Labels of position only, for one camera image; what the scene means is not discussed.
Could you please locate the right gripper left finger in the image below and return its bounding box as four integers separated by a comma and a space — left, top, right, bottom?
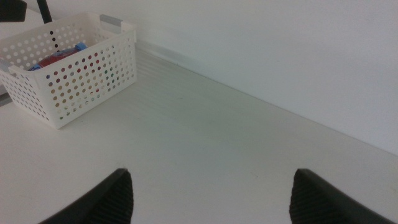
39, 168, 135, 224

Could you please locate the clear water bottle blue cap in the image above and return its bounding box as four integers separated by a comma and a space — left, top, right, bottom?
27, 42, 88, 72

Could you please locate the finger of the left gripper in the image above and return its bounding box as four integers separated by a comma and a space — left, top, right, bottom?
0, 0, 28, 23

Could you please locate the white perforated plastic basket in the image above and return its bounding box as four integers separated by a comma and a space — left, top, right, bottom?
0, 11, 137, 130

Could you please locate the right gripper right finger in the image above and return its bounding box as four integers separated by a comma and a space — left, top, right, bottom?
289, 168, 394, 224

